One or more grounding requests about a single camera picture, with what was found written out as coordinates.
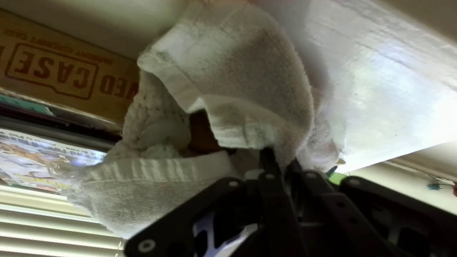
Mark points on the white terry towel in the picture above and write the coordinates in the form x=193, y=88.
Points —
x=238, y=71

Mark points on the tan printed game box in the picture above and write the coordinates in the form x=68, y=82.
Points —
x=58, y=71

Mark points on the colourful picture box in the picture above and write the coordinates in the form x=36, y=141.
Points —
x=33, y=161

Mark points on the white window blind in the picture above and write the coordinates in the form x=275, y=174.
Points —
x=38, y=222

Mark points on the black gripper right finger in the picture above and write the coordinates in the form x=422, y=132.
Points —
x=362, y=218

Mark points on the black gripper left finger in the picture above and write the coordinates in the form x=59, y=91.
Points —
x=273, y=214

